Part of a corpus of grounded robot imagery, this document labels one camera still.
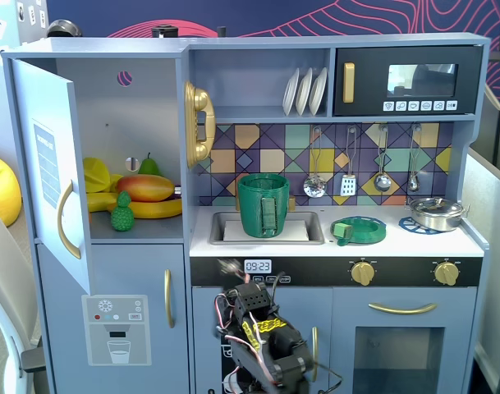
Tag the stack of white plates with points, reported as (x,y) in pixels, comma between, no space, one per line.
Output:
(290,92)

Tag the blue shopping list cabinet door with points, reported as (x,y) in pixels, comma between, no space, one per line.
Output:
(36,123)

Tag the steel pot with lid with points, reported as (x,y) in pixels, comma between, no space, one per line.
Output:
(434,215)

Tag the green printed cup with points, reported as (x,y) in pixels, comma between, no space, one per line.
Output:
(253,205)

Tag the round black device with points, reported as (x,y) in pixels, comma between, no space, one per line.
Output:
(65,28)

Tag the small black cylinder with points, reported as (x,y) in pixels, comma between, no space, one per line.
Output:
(221,32)

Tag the white toy plate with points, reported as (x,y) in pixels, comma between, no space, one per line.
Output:
(318,90)
(304,92)

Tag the blue wooden toy kitchen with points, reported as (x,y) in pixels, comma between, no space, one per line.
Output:
(274,82)

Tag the white slotted spatula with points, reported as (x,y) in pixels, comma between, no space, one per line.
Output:
(348,184)

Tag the red yellow toy mango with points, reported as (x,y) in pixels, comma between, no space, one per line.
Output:
(147,189)

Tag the metal ladle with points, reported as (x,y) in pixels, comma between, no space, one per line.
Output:
(382,182)

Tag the yellow beanbag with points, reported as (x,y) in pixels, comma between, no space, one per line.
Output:
(1,189)

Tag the black lidded container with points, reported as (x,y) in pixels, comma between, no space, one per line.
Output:
(165,31)

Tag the green toy pineapple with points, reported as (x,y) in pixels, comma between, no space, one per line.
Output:
(122,217)

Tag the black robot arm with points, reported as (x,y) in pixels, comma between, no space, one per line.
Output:
(282,349)

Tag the green toy pear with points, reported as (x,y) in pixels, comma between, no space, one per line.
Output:
(149,167)

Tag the gold stove knob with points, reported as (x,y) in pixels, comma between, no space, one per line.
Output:
(446,273)
(363,273)

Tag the metal skimmer spoon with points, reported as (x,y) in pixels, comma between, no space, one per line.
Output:
(315,186)

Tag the gold toy telephone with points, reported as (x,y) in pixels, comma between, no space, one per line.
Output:
(200,102)

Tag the yellow toy starfruit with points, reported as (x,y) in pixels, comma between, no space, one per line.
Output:
(95,174)

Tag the black toy microwave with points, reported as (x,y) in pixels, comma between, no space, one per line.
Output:
(368,82)

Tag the grey toy sink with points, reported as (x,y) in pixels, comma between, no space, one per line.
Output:
(315,230)

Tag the white grey office chair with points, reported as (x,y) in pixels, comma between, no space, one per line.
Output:
(3,287)

